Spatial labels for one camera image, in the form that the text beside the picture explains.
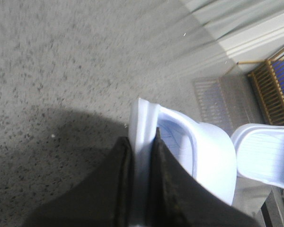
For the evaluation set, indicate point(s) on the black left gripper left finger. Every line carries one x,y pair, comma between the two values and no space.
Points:
102,199

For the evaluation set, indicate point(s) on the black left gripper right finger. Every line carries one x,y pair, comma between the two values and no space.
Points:
176,199

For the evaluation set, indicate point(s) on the light blue slipper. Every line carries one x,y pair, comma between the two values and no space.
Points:
204,150
260,153

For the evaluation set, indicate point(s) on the wooden slatted rack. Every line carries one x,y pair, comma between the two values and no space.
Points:
267,80

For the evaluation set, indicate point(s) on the pale grey-green curtain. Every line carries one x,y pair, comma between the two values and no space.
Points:
241,29

